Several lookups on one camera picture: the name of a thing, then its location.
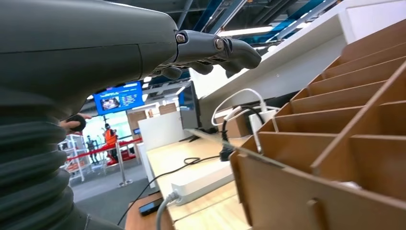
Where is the black round object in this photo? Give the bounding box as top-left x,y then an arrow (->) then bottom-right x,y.
66,115 -> 87,133

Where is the person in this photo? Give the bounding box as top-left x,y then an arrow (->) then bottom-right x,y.
103,123 -> 119,161

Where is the brown slotted card holder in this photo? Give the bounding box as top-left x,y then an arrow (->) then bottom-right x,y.
229,19 -> 406,230

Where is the white shelf rack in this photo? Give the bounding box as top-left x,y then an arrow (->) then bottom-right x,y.
58,133 -> 86,183

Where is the dark humanoid robot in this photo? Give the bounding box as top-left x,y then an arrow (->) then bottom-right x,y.
85,135 -> 100,165

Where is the red barrier tape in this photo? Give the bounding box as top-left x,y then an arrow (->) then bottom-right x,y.
65,137 -> 143,162

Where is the silver stanchion pole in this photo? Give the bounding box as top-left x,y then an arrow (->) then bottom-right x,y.
114,141 -> 134,188

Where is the cardboard box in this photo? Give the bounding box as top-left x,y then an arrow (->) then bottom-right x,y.
215,109 -> 254,139
126,109 -> 148,140

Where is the white counter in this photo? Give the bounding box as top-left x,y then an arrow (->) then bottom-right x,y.
138,110 -> 191,152

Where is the small black device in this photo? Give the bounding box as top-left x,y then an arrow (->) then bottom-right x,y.
138,196 -> 165,217

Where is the black monitor with stand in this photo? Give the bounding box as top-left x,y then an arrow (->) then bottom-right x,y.
178,80 -> 217,142

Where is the white power strip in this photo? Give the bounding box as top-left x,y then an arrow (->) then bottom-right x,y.
171,160 -> 236,207

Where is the blue wall screen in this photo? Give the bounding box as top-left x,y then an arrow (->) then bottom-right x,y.
92,80 -> 145,116

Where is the thin black desk cable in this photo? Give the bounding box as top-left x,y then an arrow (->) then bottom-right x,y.
117,155 -> 221,226

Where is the grey power strip cord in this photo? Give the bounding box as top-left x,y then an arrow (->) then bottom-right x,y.
155,190 -> 181,230

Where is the black plug with cable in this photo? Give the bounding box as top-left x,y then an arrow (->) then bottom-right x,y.
219,105 -> 266,162

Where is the white charger with cable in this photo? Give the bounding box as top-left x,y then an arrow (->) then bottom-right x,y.
211,88 -> 282,136

